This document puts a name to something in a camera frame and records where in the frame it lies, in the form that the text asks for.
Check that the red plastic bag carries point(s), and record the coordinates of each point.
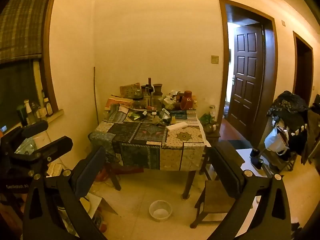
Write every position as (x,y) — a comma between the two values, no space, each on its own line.
(103,175)

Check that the dark green bottle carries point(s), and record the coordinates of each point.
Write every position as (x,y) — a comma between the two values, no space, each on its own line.
(21,116)

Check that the low wooden stool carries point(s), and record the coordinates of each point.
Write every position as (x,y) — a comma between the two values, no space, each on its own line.
(215,197)

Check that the orange cardboard box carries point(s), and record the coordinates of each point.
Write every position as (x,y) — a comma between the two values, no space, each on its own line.
(117,102)

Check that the dark wine bottle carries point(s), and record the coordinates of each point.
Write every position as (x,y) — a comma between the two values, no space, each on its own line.
(150,90)

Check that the green foil packet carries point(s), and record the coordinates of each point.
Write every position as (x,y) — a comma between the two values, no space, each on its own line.
(134,116)

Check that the upright glass jar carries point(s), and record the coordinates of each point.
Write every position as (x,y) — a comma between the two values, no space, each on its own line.
(212,111)

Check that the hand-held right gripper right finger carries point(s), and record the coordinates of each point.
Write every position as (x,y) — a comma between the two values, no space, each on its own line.
(226,170)

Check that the round dark glass jar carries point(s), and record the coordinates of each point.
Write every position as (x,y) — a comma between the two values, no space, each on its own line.
(211,127)

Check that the wall light switch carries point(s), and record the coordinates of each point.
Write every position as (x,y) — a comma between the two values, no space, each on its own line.
(215,59)

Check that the white plastic bag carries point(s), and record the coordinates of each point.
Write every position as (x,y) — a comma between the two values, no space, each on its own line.
(273,138)

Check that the storage rack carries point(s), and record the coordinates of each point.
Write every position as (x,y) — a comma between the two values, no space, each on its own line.
(291,163)

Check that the thin wooden stick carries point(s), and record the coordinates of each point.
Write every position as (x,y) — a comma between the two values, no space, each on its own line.
(95,92)

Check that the floral patterned box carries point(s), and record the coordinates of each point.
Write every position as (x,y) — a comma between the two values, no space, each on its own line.
(130,89)

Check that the clear glass bottle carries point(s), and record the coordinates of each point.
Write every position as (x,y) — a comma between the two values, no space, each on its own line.
(146,98)

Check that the long white box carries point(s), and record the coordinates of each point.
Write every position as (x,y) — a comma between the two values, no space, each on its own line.
(177,126)

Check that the brown panel door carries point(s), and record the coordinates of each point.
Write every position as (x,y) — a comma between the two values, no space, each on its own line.
(246,80)

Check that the wooden window frame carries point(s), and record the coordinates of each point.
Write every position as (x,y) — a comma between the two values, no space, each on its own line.
(48,80)

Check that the narrow brown door frame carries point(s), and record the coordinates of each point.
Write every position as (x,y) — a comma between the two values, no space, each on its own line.
(310,80)

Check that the patchwork tablecloth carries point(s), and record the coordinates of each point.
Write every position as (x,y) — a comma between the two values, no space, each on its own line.
(150,142)

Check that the brown labelled bottle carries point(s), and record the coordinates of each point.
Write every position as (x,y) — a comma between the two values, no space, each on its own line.
(48,108)

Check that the white plastic bucket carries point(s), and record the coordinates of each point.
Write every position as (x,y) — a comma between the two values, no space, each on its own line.
(153,206)

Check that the dark clothes pile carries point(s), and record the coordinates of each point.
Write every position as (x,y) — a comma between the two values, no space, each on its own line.
(287,107)

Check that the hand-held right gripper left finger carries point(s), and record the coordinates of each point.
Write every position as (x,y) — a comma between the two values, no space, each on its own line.
(88,172)

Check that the brown ceramic vase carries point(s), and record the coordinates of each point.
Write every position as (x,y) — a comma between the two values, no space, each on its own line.
(157,91)

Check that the woven window blind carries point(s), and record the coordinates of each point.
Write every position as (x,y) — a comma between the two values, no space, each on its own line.
(20,25)

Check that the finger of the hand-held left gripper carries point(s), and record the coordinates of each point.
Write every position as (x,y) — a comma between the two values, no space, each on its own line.
(35,128)
(50,147)

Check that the white bottle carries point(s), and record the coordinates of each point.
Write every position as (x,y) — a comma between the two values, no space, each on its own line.
(28,113)

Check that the red jug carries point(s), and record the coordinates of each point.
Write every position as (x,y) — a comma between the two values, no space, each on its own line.
(187,101)

